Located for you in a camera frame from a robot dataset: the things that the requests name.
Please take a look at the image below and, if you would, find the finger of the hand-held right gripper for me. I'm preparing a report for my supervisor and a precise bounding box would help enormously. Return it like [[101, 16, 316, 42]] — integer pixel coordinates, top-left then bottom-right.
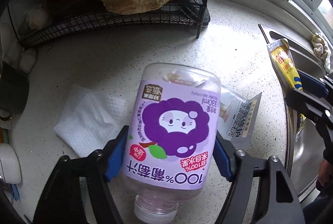
[[284, 87, 333, 146], [297, 71, 333, 107]]

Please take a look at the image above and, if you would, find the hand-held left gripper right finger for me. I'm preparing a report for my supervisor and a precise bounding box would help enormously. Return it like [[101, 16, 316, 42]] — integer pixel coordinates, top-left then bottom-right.
[[213, 132, 306, 224]]

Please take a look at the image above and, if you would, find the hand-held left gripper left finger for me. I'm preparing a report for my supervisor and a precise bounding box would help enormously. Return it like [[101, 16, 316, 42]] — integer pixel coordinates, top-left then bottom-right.
[[32, 125, 130, 224]]

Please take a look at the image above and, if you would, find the yellow sauce packet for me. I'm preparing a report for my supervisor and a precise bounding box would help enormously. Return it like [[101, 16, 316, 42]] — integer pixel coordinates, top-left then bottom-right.
[[267, 38, 307, 141]]

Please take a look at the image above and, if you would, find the purple label juice bottle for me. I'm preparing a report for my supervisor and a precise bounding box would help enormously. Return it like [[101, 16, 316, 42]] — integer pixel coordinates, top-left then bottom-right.
[[120, 63, 221, 222]]

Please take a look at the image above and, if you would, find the silver sachet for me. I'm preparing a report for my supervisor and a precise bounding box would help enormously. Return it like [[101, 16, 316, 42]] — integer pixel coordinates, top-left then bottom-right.
[[219, 85, 263, 146]]

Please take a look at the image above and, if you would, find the white paper towel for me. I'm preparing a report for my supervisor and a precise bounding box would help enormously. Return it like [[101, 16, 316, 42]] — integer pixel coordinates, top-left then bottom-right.
[[53, 84, 127, 158]]

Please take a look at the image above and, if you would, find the steel sink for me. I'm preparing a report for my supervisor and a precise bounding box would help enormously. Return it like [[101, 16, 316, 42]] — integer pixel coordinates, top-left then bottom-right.
[[259, 24, 333, 204]]

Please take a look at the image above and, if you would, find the white lidded pot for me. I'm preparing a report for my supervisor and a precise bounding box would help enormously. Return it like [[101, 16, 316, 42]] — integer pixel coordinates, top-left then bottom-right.
[[0, 143, 22, 184]]

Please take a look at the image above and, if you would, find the dark green mug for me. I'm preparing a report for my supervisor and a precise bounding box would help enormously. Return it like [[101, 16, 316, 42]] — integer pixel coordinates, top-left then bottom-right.
[[0, 61, 29, 115]]

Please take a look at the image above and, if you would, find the garlic bulb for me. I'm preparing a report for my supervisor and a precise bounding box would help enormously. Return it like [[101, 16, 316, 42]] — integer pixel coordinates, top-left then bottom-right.
[[19, 47, 38, 74], [25, 4, 50, 29]]

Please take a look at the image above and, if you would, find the black wire rack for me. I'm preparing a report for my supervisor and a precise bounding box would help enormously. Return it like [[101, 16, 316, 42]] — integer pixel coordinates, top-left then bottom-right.
[[6, 0, 223, 49]]

